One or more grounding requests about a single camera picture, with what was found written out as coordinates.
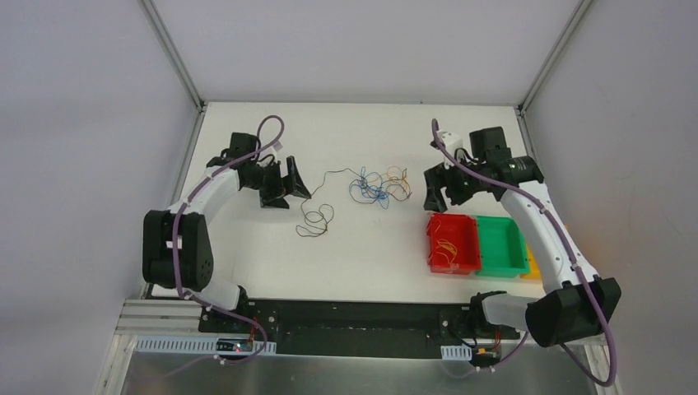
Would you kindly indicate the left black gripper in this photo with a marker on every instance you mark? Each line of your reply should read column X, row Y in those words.
column 276, row 185

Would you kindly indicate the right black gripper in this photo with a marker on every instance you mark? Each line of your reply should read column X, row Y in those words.
column 455, row 185

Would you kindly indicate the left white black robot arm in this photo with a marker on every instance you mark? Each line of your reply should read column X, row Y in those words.
column 176, row 247

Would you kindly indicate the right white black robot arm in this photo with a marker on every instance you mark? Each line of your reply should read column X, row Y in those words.
column 578, row 302

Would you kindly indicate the red plastic bin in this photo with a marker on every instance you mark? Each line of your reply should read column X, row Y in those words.
column 453, row 244

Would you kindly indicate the green plastic bin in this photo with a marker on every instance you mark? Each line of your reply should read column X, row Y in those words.
column 502, row 248

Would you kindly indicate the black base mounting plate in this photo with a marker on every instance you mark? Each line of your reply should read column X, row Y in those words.
column 391, row 343

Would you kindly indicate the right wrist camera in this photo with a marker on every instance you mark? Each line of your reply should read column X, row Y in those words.
column 450, row 141

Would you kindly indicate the aluminium frame rail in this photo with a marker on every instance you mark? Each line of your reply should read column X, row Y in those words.
column 279, row 318

